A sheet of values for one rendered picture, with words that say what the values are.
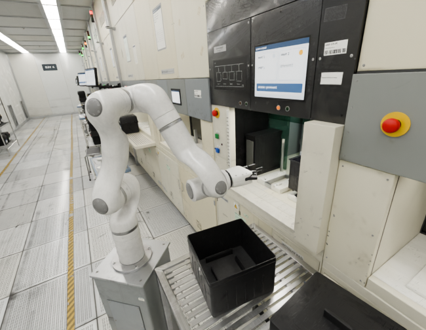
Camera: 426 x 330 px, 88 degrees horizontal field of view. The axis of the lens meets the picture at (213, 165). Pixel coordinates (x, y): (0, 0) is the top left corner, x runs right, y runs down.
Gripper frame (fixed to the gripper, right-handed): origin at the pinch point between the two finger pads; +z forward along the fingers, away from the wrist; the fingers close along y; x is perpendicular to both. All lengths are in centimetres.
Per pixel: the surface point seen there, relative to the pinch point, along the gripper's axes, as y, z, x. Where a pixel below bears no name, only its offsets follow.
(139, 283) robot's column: -11, -55, -43
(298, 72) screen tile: 6.3, 14.9, 38.0
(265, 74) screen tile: -11.6, 15.0, 37.9
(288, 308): 35, -16, -33
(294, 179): -6.7, 34.8, -17.7
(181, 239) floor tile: -113, 1, -119
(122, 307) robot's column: -20, -64, -61
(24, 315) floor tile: -105, -130, -119
